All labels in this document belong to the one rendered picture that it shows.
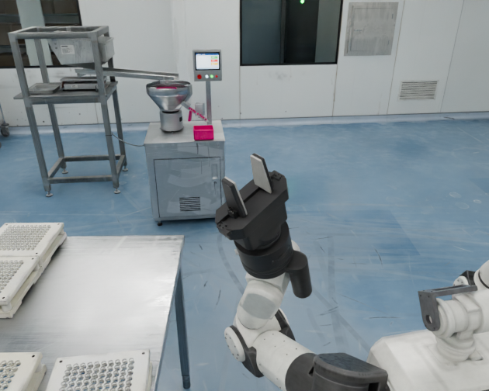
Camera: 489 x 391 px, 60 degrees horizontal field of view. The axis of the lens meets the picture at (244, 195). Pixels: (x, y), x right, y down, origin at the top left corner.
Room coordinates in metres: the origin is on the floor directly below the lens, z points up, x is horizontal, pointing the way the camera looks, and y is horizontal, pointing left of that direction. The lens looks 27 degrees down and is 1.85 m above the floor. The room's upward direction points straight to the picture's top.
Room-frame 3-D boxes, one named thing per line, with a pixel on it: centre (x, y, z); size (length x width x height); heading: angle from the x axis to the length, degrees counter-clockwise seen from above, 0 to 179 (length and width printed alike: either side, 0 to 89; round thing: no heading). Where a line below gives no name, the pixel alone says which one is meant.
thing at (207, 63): (3.55, 0.30, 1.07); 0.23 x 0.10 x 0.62; 96
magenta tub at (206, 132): (3.20, 0.32, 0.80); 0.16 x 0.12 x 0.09; 96
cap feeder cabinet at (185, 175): (3.38, 0.49, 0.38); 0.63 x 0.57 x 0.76; 96
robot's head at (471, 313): (0.54, -0.37, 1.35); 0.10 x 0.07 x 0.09; 102
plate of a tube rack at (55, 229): (1.40, 0.88, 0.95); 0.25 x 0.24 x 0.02; 1
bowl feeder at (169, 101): (3.43, 0.55, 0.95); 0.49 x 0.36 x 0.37; 96
